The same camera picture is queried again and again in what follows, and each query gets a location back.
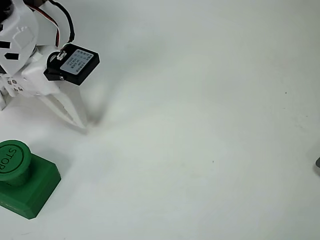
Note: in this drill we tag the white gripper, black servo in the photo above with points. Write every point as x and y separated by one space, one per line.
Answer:
37 78

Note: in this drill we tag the green stop push button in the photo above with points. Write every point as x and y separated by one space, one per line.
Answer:
37 185

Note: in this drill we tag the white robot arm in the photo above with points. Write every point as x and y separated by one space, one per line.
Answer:
22 25

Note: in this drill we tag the grey object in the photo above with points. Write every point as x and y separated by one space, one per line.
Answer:
318 163

